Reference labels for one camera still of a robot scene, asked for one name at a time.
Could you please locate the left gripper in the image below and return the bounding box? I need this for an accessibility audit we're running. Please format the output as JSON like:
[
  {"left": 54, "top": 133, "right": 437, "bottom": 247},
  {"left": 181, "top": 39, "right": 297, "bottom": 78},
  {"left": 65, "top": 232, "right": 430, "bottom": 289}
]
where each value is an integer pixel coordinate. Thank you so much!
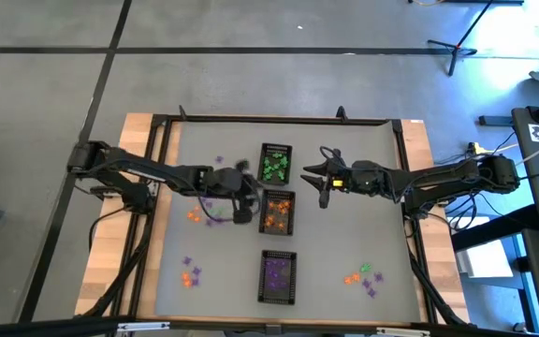
[{"left": 230, "top": 158, "right": 261, "bottom": 226}]

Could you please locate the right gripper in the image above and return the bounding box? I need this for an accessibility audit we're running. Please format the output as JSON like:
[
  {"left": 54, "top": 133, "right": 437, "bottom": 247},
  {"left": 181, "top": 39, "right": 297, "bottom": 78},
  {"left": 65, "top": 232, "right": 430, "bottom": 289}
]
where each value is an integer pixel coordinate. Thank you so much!
[{"left": 299, "top": 148, "right": 360, "bottom": 210}]

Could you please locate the black slotted plastic basket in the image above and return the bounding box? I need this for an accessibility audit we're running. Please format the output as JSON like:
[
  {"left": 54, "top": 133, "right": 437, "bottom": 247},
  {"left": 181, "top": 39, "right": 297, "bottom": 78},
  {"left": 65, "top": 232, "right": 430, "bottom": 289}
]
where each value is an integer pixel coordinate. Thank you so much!
[
  {"left": 257, "top": 249, "right": 299, "bottom": 306},
  {"left": 258, "top": 188, "right": 297, "bottom": 237},
  {"left": 256, "top": 142, "right": 294, "bottom": 186}
]

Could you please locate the grey table mat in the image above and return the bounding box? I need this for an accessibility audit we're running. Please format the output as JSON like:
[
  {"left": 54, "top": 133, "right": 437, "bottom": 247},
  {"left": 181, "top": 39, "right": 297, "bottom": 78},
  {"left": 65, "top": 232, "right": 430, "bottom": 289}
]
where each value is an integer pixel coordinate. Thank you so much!
[{"left": 154, "top": 120, "right": 421, "bottom": 323}]

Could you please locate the white box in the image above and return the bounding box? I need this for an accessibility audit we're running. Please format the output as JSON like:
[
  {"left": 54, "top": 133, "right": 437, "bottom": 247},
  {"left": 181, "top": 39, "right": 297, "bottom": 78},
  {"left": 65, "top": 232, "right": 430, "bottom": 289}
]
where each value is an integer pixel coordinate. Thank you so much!
[{"left": 455, "top": 215, "right": 515, "bottom": 281}]

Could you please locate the black tripod stand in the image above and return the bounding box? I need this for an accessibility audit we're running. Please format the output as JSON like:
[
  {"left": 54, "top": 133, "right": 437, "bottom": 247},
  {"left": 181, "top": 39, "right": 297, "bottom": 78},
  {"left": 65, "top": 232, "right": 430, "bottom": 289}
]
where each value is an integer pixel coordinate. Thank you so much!
[{"left": 426, "top": 0, "right": 526, "bottom": 78}]

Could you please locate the black metal beam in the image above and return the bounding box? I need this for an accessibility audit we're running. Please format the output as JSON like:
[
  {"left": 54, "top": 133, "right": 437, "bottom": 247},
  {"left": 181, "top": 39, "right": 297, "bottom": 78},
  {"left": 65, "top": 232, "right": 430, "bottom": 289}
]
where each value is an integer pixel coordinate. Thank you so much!
[{"left": 450, "top": 204, "right": 539, "bottom": 253}]

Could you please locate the blue metal table leg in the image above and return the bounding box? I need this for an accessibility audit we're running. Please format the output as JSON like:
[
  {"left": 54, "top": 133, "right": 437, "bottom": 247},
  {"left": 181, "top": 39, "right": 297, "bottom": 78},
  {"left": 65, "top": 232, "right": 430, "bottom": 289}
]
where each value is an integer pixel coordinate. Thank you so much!
[{"left": 512, "top": 232, "right": 539, "bottom": 336}]

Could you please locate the black aluminium crossbeam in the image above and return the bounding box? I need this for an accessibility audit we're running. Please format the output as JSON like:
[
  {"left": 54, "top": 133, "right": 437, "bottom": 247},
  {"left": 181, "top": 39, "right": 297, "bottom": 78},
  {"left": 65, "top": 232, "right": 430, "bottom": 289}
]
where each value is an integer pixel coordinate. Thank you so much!
[{"left": 0, "top": 315, "right": 532, "bottom": 337}]

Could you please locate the black cable bundle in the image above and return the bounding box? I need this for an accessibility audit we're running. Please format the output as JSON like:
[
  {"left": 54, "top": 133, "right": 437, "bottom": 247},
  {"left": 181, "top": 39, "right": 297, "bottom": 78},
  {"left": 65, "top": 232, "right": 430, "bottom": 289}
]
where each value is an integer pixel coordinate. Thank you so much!
[
  {"left": 81, "top": 212, "right": 158, "bottom": 319},
  {"left": 402, "top": 217, "right": 470, "bottom": 328}
]

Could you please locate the thin black cable loop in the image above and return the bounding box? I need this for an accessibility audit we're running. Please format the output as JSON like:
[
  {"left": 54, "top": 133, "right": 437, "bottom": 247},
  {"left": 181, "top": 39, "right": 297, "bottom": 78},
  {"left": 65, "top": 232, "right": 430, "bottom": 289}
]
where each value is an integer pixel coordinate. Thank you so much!
[{"left": 88, "top": 205, "right": 128, "bottom": 256}]

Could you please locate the silver metal bracket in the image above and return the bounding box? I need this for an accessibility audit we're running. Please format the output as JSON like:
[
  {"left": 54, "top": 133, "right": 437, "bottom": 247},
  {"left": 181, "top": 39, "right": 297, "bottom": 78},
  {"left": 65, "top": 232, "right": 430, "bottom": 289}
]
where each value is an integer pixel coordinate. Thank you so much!
[
  {"left": 116, "top": 321, "right": 171, "bottom": 334},
  {"left": 375, "top": 327, "right": 432, "bottom": 337}
]

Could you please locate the short black floor cable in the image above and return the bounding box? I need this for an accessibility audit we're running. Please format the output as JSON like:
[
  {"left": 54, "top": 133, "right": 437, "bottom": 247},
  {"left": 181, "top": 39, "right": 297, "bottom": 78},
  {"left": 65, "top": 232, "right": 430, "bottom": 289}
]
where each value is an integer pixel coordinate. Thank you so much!
[{"left": 437, "top": 130, "right": 517, "bottom": 166}]

